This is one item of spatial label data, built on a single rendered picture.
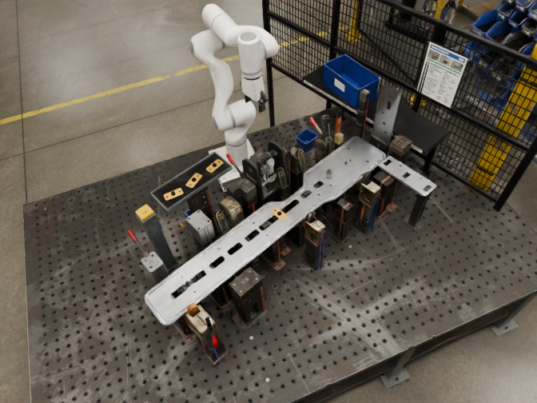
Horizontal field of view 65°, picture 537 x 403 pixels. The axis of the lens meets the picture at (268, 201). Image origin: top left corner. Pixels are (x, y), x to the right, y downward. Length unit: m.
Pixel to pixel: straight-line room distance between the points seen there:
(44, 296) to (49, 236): 0.38
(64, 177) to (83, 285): 1.75
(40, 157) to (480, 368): 3.78
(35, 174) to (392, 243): 3.05
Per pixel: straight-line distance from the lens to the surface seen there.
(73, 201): 2.76
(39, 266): 2.58
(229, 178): 2.45
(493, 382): 2.93
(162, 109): 4.30
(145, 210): 1.93
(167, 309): 1.83
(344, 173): 2.17
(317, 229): 1.90
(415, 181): 2.20
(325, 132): 2.18
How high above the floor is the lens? 2.61
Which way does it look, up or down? 52 degrees down
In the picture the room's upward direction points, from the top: 5 degrees counter-clockwise
